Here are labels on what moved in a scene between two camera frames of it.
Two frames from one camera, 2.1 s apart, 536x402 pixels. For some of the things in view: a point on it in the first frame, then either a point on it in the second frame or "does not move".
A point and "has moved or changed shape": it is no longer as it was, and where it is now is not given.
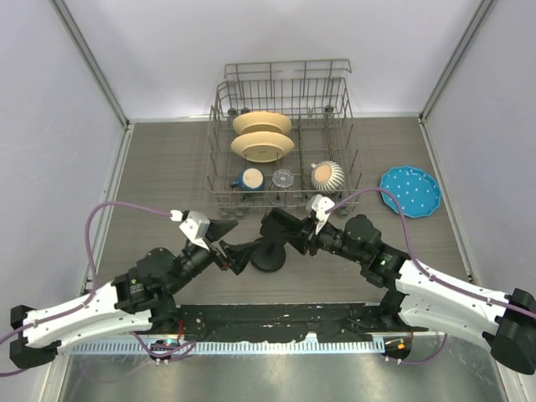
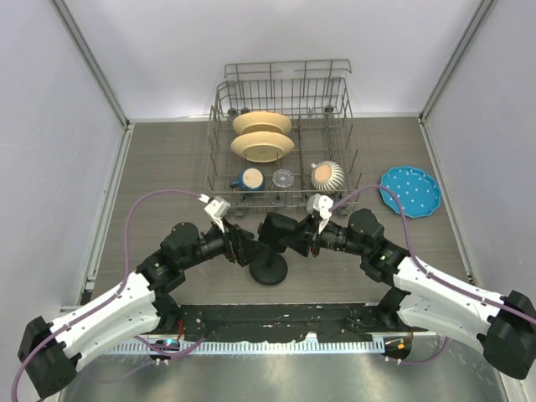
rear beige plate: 261,121 does not move
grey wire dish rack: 281,131 does not move
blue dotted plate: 419,191 does not move
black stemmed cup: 268,256 has moved or changed shape
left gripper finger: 218,228 to 245,236
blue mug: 251,179 does not move
